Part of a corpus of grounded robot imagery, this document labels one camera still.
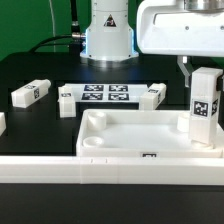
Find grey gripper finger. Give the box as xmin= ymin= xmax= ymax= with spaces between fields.
xmin=177 ymin=56 xmax=193 ymax=87
xmin=215 ymin=75 xmax=224 ymax=99

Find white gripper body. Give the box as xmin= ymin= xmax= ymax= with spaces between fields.
xmin=137 ymin=0 xmax=224 ymax=57

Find white desk tabletop tray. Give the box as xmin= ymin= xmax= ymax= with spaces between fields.
xmin=76 ymin=109 xmax=224 ymax=158

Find white fiducial marker sheet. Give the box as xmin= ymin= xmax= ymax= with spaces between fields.
xmin=65 ymin=83 xmax=148 ymax=103

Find white fence front bar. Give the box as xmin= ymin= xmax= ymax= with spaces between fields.
xmin=0 ymin=156 xmax=224 ymax=185

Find white fence bar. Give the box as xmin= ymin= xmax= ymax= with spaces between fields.
xmin=0 ymin=112 xmax=6 ymax=136
xmin=0 ymin=156 xmax=224 ymax=185

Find white fence left bar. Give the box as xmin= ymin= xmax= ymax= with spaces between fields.
xmin=0 ymin=112 xmax=6 ymax=136

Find black cable with connector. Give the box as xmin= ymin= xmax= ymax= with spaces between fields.
xmin=28 ymin=0 xmax=88 ymax=54

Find thin white cable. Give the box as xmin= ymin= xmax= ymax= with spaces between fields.
xmin=48 ymin=0 xmax=57 ymax=38

